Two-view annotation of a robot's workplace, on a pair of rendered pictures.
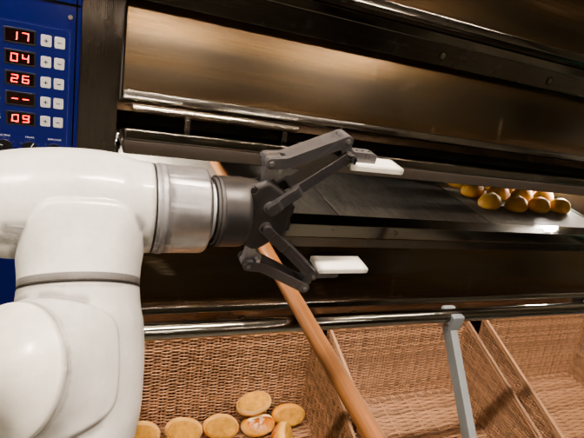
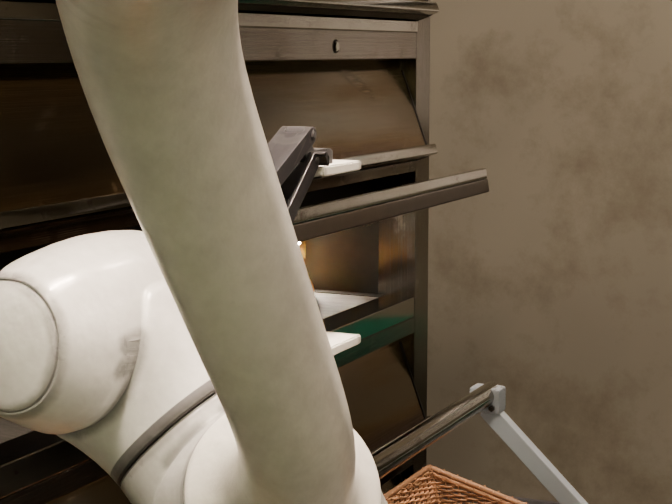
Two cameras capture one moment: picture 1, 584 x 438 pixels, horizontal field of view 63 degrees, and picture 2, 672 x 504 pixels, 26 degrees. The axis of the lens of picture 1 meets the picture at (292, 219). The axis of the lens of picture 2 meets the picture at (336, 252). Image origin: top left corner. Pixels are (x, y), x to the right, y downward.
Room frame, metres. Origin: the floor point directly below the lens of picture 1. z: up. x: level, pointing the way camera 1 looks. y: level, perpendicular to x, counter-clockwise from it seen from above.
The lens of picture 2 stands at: (-0.34, 0.59, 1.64)
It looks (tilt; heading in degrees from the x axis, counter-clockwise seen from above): 8 degrees down; 322
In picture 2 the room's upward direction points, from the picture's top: straight up
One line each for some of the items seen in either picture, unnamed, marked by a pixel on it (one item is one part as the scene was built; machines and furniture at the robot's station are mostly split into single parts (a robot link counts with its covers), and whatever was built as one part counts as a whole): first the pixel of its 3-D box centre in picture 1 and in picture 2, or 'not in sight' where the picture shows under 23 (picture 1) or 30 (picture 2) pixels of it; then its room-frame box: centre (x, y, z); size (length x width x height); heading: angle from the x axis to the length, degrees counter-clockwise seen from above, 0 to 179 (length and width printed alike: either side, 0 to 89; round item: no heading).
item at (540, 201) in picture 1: (481, 174); not in sight; (1.98, -0.72, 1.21); 0.61 x 0.48 x 0.06; 27
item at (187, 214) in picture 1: (181, 209); not in sight; (0.43, 0.11, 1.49); 0.09 x 0.06 x 0.09; 27
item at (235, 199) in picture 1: (249, 212); not in sight; (0.46, 0.05, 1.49); 0.09 x 0.07 x 0.08; 117
